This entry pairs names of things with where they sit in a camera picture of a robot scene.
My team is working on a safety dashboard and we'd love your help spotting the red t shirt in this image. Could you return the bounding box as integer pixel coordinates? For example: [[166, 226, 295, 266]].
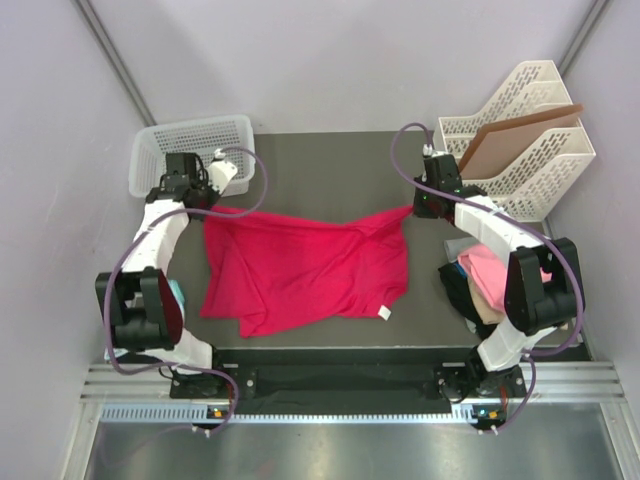
[[200, 206, 411, 338]]

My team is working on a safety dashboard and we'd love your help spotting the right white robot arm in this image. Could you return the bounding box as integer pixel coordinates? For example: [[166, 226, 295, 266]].
[[412, 151, 585, 396]]

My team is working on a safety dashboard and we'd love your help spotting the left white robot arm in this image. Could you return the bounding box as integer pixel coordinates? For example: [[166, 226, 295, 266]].
[[95, 150, 238, 397]]

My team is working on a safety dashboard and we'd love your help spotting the grey folded t shirt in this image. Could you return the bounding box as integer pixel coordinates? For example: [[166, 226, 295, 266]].
[[444, 237, 477, 262]]

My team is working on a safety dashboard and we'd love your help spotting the white perforated plastic basket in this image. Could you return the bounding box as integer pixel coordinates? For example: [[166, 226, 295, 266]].
[[128, 114, 256, 201]]

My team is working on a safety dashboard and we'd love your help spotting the brown cardboard sheet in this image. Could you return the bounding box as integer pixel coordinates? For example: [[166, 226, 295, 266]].
[[458, 104, 584, 180]]

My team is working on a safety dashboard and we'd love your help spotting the cream perforated file organizer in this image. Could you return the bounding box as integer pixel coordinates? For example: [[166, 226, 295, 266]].
[[436, 60, 596, 222]]

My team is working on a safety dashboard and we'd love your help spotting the black folded t shirt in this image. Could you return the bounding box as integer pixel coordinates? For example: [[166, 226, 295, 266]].
[[438, 263, 584, 346]]

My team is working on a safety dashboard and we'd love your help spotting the pink folded t shirt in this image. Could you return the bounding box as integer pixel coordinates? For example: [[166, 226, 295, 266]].
[[457, 243, 554, 311]]

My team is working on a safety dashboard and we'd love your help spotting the teal and white hanger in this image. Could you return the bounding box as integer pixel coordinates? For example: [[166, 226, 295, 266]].
[[114, 279, 186, 358]]

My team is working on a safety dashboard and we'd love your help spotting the beige folded t shirt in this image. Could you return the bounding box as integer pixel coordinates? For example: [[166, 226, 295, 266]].
[[469, 289, 571, 331]]

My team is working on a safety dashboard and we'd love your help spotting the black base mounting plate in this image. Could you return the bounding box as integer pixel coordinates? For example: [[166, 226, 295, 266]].
[[169, 347, 524, 416]]

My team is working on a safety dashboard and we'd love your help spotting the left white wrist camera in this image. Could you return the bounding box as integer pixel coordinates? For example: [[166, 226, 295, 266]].
[[206, 149, 238, 195]]

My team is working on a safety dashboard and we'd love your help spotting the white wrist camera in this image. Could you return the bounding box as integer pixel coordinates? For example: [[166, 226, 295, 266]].
[[206, 149, 238, 195], [422, 143, 448, 158]]

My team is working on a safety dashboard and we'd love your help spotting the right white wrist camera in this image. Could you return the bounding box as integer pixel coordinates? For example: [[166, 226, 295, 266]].
[[422, 143, 448, 158]]

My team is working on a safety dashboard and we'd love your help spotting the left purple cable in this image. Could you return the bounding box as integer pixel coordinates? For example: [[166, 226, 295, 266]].
[[105, 147, 269, 431]]

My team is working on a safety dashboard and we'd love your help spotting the purple cable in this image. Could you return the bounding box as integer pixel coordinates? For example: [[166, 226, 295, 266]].
[[105, 147, 269, 431], [390, 122, 586, 431]]

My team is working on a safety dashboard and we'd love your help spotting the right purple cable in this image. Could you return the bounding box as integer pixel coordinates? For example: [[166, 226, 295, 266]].
[[390, 122, 586, 431]]

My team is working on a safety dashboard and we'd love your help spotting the aluminium frame rail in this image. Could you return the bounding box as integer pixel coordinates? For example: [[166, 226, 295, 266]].
[[80, 362, 626, 403]]

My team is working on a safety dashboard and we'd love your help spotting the white slotted cable duct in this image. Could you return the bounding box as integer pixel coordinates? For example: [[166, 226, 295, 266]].
[[99, 402, 506, 425]]

